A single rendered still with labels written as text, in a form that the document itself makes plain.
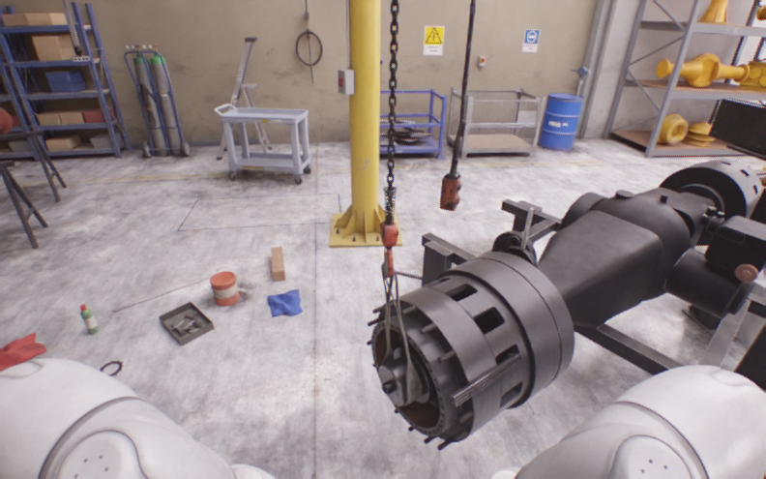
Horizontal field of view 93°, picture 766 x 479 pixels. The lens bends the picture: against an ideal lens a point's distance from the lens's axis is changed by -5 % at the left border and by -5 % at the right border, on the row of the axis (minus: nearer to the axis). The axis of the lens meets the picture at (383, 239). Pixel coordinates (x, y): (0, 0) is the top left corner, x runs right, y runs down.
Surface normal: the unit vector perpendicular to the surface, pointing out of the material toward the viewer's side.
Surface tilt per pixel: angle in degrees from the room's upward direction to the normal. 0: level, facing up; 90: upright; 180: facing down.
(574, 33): 90
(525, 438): 0
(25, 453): 43
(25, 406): 17
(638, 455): 27
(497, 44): 90
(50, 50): 90
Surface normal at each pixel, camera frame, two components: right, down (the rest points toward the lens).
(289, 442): 0.02, -0.87
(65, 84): 0.15, 0.49
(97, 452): 0.02, -0.59
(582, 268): -0.36, -0.65
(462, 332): 0.26, -0.61
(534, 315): 0.38, -0.40
